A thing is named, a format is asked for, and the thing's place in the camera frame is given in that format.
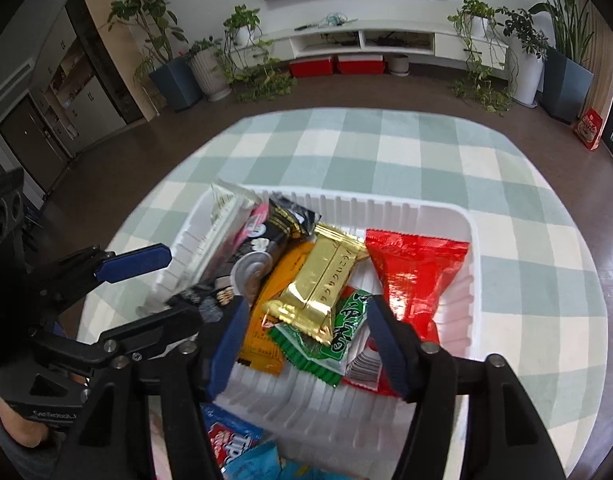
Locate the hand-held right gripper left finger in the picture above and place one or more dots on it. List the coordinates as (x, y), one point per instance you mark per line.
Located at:
(226, 355)

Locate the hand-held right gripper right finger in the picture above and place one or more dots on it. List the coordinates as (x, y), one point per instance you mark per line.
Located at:
(389, 350)

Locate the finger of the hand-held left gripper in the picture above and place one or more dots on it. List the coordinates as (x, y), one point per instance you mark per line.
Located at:
(156, 327)
(136, 260)

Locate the black white snack packet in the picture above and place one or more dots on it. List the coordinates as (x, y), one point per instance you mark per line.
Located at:
(211, 300)

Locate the green snack packet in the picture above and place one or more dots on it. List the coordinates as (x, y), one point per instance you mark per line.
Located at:
(331, 342)

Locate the orange snack packet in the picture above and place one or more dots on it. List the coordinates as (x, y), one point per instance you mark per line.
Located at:
(274, 320)

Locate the light blue snack packet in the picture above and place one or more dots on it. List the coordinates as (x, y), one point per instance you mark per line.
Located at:
(256, 466)

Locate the white plastic tray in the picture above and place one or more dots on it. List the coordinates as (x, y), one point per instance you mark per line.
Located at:
(421, 220)

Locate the black gold snack packet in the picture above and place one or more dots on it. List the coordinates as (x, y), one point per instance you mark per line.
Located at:
(286, 220)

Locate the person's left forearm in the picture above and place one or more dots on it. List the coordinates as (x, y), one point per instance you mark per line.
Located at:
(6, 462)

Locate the person's left hand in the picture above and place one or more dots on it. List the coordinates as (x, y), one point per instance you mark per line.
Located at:
(19, 430)

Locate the blue red snack packet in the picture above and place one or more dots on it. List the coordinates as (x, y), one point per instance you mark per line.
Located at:
(226, 435)

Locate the dark door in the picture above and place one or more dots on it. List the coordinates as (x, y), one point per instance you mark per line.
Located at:
(34, 145)

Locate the leafy tree in blue pot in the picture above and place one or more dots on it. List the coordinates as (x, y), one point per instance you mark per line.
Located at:
(176, 85)

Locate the plant in ribbed white pot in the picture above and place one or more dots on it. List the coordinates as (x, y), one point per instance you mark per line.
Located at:
(209, 75)

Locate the air conditioner unit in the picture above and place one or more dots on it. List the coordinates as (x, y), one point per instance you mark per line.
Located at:
(9, 85)

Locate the trailing plant in white pot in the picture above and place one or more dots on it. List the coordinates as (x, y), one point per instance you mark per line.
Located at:
(479, 25)
(242, 35)

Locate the small white plant pot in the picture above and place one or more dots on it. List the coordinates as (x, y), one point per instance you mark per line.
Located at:
(399, 65)

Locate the red bag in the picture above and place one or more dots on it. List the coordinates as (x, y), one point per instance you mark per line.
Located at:
(589, 130)

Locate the bushy plant in tall white pot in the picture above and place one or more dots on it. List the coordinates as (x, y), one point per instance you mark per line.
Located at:
(529, 80)

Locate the white television cabinet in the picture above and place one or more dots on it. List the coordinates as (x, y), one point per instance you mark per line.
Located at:
(446, 42)

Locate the broad-leaf plant in blue pot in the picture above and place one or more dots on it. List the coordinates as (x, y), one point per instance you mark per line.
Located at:
(566, 85)

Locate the wooden slat panel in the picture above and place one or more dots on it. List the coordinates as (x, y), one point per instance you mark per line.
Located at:
(604, 60)

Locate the wooden wall cabinet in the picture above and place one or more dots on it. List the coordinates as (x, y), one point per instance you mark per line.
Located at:
(111, 60)

